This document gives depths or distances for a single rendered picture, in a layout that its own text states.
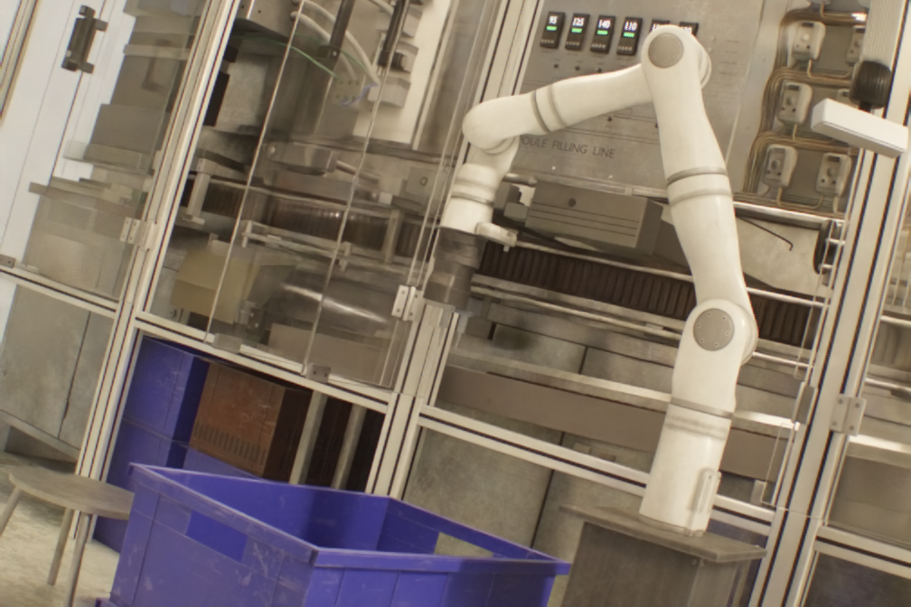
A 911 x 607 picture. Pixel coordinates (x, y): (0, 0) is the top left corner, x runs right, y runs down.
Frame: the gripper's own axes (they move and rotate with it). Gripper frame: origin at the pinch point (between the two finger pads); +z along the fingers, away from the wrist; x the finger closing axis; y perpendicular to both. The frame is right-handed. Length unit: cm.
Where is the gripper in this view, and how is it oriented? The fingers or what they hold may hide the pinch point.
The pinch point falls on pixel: (446, 348)
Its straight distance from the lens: 205.8
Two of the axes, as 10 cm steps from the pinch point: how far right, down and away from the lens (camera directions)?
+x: -4.8, -1.8, -8.6
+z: -2.6, 9.6, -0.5
